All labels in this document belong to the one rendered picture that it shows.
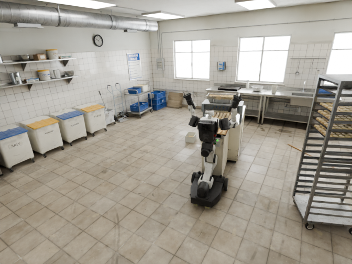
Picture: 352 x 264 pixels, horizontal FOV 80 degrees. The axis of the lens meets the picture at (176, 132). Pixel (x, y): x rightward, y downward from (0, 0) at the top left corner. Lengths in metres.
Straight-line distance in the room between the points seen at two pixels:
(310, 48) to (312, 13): 0.81
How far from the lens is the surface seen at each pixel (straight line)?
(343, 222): 3.38
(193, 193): 3.18
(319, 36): 6.75
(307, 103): 6.30
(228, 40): 7.10
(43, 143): 5.30
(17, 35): 5.74
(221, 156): 3.40
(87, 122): 5.90
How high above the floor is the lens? 2.17
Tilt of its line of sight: 22 degrees down
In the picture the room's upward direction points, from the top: 2 degrees counter-clockwise
